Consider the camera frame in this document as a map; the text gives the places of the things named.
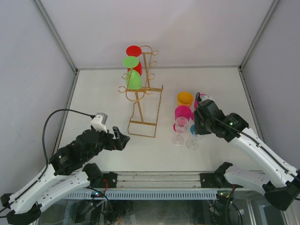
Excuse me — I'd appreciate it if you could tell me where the magenta wine glass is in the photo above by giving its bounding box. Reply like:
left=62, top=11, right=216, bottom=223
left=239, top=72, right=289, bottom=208
left=173, top=105, right=192, bottom=130
left=191, top=94, right=210, bottom=121

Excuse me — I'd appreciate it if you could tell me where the camera black cable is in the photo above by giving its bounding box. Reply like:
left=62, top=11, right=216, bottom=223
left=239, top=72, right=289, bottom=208
left=0, top=109, right=96, bottom=214
left=194, top=92, right=300, bottom=183

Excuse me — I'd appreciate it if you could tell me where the aluminium frame post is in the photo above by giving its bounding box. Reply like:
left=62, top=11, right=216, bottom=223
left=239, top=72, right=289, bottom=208
left=239, top=0, right=281, bottom=70
left=32, top=0, right=78, bottom=74

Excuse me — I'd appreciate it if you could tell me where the right green led board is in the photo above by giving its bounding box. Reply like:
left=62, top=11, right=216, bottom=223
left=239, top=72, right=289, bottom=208
left=217, top=190, right=233, bottom=204

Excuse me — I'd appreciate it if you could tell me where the red plastic wine glass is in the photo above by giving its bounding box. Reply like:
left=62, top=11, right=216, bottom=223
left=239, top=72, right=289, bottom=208
left=126, top=45, right=143, bottom=75

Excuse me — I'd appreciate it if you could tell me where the black base bracket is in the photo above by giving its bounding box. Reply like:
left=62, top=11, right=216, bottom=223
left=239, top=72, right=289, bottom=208
left=90, top=172, right=118, bottom=188
left=200, top=173, right=227, bottom=188

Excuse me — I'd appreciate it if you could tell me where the left aluminium frame post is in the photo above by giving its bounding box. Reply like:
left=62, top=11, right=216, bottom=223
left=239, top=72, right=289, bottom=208
left=32, top=0, right=78, bottom=74

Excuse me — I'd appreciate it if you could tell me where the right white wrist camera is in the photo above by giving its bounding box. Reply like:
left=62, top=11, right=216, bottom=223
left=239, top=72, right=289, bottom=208
left=197, top=99, right=219, bottom=116

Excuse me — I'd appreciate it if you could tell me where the green led board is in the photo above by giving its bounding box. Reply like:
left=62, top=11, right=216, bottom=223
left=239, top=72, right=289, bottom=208
left=91, top=191, right=105, bottom=198
left=217, top=190, right=233, bottom=204

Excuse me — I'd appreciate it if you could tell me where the right aluminium frame post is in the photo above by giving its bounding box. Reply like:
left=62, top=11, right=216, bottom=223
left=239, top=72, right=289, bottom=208
left=239, top=0, right=281, bottom=70

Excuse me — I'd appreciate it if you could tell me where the gold wire glass rack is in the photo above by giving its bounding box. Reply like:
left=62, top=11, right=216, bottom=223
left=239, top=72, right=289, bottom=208
left=118, top=45, right=164, bottom=138

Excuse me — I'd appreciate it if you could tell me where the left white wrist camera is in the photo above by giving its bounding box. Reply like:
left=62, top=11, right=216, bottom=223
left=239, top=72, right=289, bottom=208
left=91, top=112, right=108, bottom=133

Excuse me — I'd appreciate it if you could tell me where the left black base bracket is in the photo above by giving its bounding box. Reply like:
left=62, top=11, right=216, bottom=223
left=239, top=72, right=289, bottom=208
left=90, top=172, right=118, bottom=188

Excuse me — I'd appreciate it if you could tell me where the clear wine glass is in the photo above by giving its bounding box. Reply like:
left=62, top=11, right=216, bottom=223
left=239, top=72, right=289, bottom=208
left=172, top=117, right=188, bottom=146
left=186, top=135, right=201, bottom=151

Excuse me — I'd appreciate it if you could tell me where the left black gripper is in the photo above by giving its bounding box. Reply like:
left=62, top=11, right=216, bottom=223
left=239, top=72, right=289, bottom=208
left=83, top=125, right=129, bottom=162

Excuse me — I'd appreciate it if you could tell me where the blue slotted cable duct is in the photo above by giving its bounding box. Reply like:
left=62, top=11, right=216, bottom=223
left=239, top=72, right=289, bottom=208
left=64, top=190, right=217, bottom=200

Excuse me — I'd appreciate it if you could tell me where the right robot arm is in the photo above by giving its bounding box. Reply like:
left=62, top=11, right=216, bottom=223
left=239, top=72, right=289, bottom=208
left=194, top=107, right=300, bottom=211

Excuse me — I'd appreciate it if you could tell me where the green plastic wine glass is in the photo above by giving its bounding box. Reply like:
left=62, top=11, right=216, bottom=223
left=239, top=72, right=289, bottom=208
left=123, top=56, right=142, bottom=90

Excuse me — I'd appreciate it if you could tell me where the orange plastic wine glass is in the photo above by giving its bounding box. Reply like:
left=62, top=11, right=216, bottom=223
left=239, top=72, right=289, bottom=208
left=177, top=91, right=194, bottom=107

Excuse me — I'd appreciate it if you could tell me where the left green led board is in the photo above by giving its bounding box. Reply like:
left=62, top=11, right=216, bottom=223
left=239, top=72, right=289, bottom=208
left=91, top=191, right=105, bottom=198

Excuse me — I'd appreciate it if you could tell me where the left camera black cable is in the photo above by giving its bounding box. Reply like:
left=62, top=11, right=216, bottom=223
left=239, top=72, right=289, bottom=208
left=0, top=109, right=96, bottom=214

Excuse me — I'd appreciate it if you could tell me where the cyan plastic wine glass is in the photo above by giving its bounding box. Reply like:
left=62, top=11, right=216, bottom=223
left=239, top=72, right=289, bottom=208
left=190, top=124, right=195, bottom=136

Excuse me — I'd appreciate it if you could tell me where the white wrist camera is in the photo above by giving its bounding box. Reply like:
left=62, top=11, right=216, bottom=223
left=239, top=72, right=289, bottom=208
left=91, top=112, right=108, bottom=133
left=197, top=99, right=219, bottom=116

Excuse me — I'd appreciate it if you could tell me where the aluminium front rail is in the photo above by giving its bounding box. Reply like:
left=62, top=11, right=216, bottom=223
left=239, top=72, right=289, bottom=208
left=70, top=171, right=289, bottom=190

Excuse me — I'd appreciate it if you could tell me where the right camera black cable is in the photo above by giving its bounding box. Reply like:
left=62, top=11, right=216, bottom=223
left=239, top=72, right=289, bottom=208
left=194, top=92, right=300, bottom=183

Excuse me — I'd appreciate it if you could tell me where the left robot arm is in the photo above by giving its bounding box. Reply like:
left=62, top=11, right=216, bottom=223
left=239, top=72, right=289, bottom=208
left=0, top=127, right=130, bottom=225

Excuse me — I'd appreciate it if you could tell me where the right black base bracket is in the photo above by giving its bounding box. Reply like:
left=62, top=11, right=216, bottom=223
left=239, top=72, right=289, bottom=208
left=200, top=173, right=227, bottom=188

